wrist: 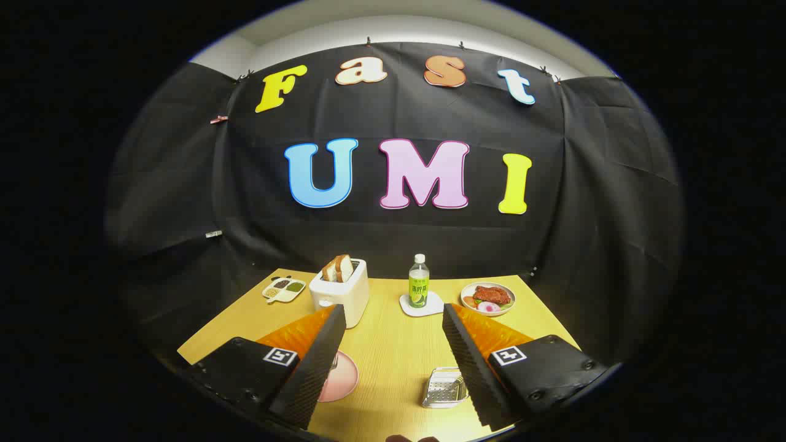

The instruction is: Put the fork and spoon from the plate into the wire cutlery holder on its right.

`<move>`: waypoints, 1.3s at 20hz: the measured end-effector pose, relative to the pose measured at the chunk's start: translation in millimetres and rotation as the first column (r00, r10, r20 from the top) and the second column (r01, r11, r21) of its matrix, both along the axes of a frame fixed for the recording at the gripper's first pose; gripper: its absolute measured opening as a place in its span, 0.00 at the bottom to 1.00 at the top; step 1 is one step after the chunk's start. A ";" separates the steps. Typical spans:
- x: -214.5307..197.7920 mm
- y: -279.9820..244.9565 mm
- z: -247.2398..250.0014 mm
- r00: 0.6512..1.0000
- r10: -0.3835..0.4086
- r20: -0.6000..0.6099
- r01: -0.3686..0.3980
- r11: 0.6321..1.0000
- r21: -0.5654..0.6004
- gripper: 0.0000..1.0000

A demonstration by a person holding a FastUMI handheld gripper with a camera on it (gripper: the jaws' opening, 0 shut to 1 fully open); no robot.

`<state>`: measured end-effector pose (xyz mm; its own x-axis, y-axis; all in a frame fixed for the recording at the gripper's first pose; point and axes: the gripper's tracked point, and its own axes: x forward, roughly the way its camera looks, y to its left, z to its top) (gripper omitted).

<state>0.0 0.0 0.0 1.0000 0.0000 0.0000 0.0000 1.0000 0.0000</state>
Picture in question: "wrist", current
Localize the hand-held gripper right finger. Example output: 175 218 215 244
442 303 609 432

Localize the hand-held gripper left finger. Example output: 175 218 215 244
184 304 348 430

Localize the pink round plate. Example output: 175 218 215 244
316 351 359 403

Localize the brown meat slice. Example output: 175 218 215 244
473 285 512 306

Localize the white coaster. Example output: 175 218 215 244
399 291 445 318

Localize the cream white toaster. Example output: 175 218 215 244
309 258 370 330

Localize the white divided condiment dish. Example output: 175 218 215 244
262 276 306 304

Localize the white plate of food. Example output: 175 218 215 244
460 281 516 317

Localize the green label drink bottle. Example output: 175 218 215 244
408 254 430 309

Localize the metal wire basket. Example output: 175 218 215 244
421 366 470 409

